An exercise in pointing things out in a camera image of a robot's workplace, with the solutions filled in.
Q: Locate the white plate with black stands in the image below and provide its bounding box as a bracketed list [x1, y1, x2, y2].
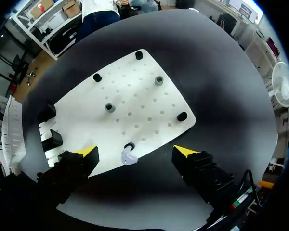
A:
[37, 49, 197, 179]

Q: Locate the grey slotted basket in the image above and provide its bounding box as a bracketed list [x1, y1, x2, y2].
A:
[1, 94, 25, 167]

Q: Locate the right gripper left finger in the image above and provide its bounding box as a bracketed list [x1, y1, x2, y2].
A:
[37, 145, 100, 210]

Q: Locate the person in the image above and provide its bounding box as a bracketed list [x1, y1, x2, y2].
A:
[77, 0, 122, 44]

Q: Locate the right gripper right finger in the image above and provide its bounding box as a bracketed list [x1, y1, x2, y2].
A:
[172, 145, 234, 210]

